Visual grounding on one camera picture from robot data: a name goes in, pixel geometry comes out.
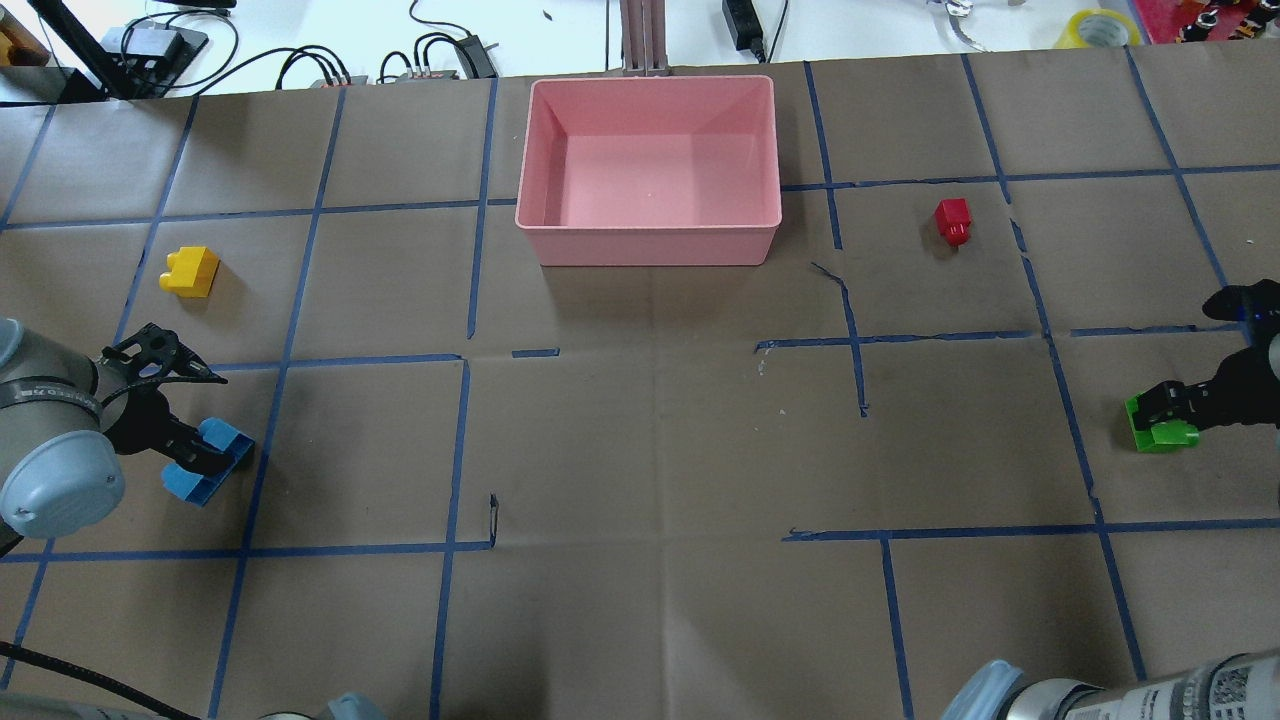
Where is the pink plastic box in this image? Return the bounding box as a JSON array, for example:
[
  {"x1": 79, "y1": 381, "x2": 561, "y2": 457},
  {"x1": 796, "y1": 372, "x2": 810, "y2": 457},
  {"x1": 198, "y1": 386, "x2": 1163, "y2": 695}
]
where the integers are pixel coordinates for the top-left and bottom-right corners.
[{"x1": 515, "y1": 76, "x2": 783, "y2": 266}]

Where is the red toy block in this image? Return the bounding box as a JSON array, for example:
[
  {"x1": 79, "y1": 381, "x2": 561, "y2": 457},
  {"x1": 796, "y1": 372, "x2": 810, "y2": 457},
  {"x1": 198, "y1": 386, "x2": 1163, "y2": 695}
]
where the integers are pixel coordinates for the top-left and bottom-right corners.
[{"x1": 934, "y1": 199, "x2": 973, "y2": 249}]

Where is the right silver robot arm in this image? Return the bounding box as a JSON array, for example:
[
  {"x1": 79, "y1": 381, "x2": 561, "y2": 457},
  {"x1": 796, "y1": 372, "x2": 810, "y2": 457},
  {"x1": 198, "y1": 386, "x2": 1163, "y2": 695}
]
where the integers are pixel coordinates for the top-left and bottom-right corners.
[{"x1": 214, "y1": 334, "x2": 1277, "y2": 719}]

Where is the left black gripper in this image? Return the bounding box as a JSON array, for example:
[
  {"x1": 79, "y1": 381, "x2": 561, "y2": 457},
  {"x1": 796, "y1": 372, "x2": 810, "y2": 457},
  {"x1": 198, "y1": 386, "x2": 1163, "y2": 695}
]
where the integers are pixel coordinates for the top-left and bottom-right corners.
[{"x1": 102, "y1": 386, "x2": 229, "y2": 477}]

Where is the aluminium frame post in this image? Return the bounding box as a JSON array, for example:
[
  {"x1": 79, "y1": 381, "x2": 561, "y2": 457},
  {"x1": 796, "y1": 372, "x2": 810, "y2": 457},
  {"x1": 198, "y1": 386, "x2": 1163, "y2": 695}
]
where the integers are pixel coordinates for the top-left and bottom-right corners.
[{"x1": 620, "y1": 0, "x2": 671, "y2": 77}]

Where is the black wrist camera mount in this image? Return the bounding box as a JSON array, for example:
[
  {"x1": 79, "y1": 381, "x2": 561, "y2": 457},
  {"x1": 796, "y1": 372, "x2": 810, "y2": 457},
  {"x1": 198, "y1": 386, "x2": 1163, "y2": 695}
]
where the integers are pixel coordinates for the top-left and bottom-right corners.
[{"x1": 96, "y1": 323, "x2": 229, "y2": 397}]

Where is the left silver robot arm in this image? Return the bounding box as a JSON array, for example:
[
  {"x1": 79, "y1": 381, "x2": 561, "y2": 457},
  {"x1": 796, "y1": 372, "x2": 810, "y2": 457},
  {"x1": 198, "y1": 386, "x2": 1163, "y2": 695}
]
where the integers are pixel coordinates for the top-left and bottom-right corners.
[{"x1": 1, "y1": 316, "x2": 256, "y2": 552}]

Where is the yellow tape roll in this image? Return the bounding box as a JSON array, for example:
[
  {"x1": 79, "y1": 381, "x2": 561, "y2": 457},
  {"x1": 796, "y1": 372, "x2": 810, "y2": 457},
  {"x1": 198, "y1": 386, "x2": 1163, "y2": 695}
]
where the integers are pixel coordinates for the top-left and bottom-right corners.
[{"x1": 1053, "y1": 8, "x2": 1142, "y2": 49}]

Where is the yellow toy block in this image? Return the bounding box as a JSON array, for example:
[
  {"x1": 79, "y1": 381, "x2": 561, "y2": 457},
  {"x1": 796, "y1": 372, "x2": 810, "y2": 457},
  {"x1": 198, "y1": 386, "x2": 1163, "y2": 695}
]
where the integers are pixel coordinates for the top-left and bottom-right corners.
[{"x1": 157, "y1": 246, "x2": 221, "y2": 299}]

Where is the black power adapter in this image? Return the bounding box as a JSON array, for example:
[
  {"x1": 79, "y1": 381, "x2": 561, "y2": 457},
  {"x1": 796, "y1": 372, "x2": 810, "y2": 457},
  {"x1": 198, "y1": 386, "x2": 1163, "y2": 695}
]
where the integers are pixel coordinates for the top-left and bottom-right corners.
[{"x1": 721, "y1": 0, "x2": 765, "y2": 61}]

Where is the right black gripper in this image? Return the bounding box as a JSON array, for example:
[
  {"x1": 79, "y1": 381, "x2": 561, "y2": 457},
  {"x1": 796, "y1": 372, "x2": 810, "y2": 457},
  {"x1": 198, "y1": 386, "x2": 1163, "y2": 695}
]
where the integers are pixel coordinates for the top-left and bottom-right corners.
[{"x1": 1140, "y1": 350, "x2": 1279, "y2": 433}]

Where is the blue toy block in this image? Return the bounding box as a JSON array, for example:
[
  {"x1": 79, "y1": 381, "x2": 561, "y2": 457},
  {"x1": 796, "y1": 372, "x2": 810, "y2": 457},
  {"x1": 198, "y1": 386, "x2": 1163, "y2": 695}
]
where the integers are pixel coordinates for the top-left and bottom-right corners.
[{"x1": 161, "y1": 416, "x2": 256, "y2": 507}]

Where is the green toy block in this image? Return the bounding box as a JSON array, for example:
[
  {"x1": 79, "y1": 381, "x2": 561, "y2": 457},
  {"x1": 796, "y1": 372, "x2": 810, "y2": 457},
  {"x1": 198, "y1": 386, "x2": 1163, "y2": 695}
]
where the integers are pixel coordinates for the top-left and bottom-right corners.
[{"x1": 1125, "y1": 391, "x2": 1201, "y2": 454}]

